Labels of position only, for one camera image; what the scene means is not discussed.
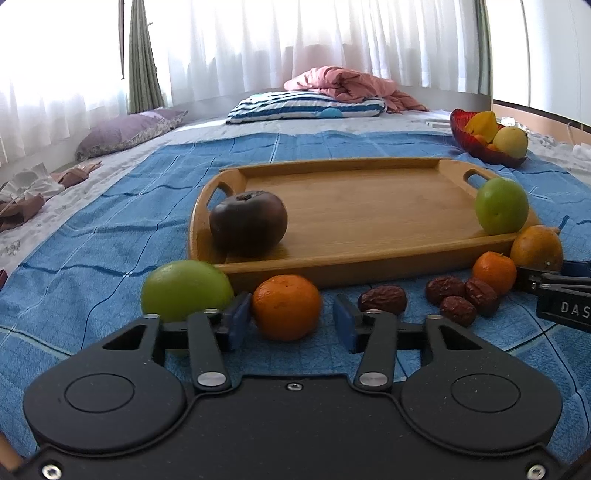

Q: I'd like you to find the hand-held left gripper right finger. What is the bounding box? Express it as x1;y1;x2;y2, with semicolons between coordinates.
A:
333;294;489;393

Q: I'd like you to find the wooden tray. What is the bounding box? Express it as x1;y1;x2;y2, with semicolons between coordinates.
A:
188;157;541;292

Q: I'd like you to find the yellow star fruit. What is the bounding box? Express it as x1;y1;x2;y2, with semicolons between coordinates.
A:
464;111;499;139

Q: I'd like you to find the red glass bowl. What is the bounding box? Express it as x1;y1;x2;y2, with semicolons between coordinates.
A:
450;108;528;168

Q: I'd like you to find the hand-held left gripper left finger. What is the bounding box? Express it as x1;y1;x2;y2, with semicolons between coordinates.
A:
102;292;252;394

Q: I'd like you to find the small orange tangerine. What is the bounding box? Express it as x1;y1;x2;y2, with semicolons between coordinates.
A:
472;251;517;296

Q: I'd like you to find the blue plaid blanket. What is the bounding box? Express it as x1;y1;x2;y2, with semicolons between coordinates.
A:
0;130;591;462

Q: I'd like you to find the wooden bed frame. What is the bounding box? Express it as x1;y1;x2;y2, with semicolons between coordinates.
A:
493;99;591;144

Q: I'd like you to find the large orange tangerine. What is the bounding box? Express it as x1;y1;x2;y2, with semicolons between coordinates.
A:
252;274;322;342

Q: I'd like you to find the orange yellow fruit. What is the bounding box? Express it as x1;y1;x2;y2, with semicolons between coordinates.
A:
510;224;564;273

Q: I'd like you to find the white crumpled cloth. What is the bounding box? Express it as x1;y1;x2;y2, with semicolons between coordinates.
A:
526;124;591;172

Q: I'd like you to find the red date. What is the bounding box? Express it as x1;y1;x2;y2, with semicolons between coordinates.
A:
425;276;466;304
465;277;500;317
440;296;477;327
358;285;408;316

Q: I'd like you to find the pink duvet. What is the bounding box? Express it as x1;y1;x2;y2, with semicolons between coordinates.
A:
284;66;428;114

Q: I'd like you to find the green curtain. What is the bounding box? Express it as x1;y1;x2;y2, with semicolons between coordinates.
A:
478;0;494;95
128;0;166;114

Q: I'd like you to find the grey bed sheet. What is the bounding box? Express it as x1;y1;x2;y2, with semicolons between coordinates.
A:
0;108;591;296

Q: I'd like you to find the green apple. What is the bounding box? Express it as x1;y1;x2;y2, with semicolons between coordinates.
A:
475;178;529;235
141;259;235;324

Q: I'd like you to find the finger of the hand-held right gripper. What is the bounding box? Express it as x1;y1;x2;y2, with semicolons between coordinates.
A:
516;260;591;292

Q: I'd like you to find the blue white striped pillow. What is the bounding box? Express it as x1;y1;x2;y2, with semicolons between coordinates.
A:
226;91;386;124

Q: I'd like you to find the white sheer curtain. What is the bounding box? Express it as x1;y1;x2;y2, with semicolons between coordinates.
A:
0;0;490;167

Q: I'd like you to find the yellow apple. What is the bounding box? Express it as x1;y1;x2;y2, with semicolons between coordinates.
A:
493;127;528;159

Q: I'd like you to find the purple floral pillow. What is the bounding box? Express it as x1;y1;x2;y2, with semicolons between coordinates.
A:
76;109;188;162

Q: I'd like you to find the dark brown persimmon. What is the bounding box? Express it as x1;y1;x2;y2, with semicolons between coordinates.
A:
209;191;288;258

